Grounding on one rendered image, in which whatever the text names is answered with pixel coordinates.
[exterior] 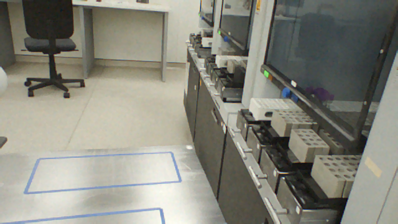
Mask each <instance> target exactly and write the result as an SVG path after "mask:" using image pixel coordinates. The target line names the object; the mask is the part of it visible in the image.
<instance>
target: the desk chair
mask: <svg viewBox="0 0 398 224"><path fill-rule="evenodd" d="M22 7H23V10H24V20H25V30H26V32H27V35H29V36H30V37H26V38H25V39H24V43H25V48H26V49H27V50H21V51H29V52H42V53H43V54H49V67H50V70H49V72H50V78H41V77H27V81H26V82H25V83H24V85H25V86H27V87H28V86H30V85H31V84H32V83H31V82H41V83H39V84H38V85H34V86H31V87H29V88H28V96H31V95H32V96H34V94H33V91H32V90H36V89H39V88H43V87H46V86H50V85H55V86H56V87H58V88H60V89H62V90H63V91H65V92H64V98H70V93H69V92H68V88H67V87H66V86H64V85H63V84H62V83H80V87H82V86H83V87H85V83H84V79H63V78H62V74H61V73H58V74H57V71H56V66H55V57H54V55H55V54H60V52H70V51H79V50H75V48H76V45H75V43H74V42H73V41H72V40H71V39H70V38H71V37H72V35H73V32H74V25H73V0H33V1H26V0H22Z"/></svg>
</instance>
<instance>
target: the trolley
mask: <svg viewBox="0 0 398 224"><path fill-rule="evenodd" d="M0 224H227V222H226V220H225V217H224V215H223V212H222V210H221V208H220V205H219V203H218V202H217V200H216V198H215V195H214V193H213V191H212V188H211V186H210V183H209V181H208V179H207V177H206V175H205V171H204V170H203V167H202V165H201V163H200V160H199V158H198V156H197V154H196V152H195V148H194V147H193V145H176V146H146V147H130V148H114V149H84V150H67V151H35V152H20V153H4V154H0Z"/></svg>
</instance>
